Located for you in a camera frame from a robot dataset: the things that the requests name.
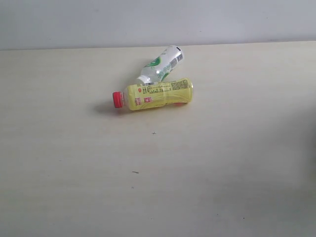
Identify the yellow bottle red cap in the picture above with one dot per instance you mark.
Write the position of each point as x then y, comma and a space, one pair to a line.
147, 96

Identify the white green label bottle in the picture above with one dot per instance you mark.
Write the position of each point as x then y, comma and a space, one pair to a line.
157, 70

